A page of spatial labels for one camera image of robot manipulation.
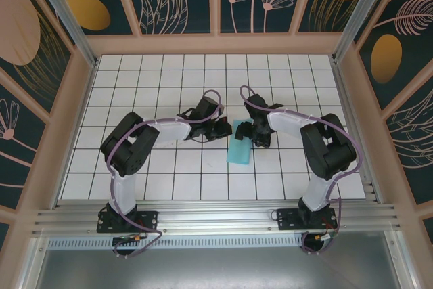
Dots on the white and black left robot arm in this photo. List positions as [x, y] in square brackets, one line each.
[125, 187]

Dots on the long aluminium extrusion rail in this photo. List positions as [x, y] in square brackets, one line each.
[216, 214]

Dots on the short aluminium extrusion rail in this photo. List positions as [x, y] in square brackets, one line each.
[345, 92]

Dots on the aluminium corner post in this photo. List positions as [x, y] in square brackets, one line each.
[357, 15]
[69, 15]

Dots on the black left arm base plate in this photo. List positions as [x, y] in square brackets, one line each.
[150, 219]

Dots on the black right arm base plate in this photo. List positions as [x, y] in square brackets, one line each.
[287, 218]

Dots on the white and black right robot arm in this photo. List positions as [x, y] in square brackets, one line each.
[318, 197]

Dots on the light blue paper sheet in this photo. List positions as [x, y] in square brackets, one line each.
[238, 153]

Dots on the grey metal sheet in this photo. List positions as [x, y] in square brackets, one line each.
[216, 268]

